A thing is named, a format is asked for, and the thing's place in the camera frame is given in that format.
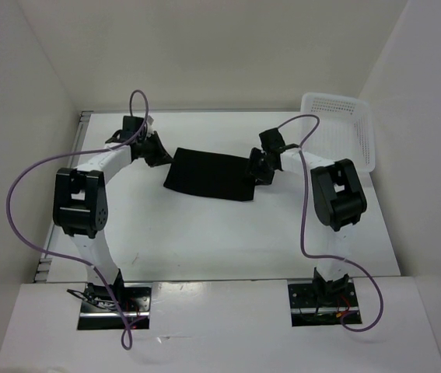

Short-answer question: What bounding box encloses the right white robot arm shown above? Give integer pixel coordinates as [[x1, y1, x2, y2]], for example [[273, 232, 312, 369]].
[[247, 128, 371, 305]]

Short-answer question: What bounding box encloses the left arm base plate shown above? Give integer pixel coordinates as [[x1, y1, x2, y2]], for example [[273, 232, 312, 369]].
[[70, 284, 152, 331]]

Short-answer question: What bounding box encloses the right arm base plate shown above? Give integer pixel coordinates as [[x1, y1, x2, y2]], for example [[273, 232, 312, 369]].
[[287, 280, 362, 327]]

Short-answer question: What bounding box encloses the white perforated plastic basket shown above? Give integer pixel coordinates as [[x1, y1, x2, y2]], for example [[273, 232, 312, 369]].
[[300, 92, 376, 173]]

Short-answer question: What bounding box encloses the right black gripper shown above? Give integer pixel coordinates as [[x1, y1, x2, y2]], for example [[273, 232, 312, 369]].
[[242, 147, 275, 186]]

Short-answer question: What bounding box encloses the black skirt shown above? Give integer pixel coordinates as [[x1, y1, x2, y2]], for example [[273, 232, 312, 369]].
[[163, 148, 255, 202]]

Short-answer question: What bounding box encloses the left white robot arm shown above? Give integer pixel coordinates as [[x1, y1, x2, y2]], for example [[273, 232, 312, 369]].
[[53, 116, 173, 311]]

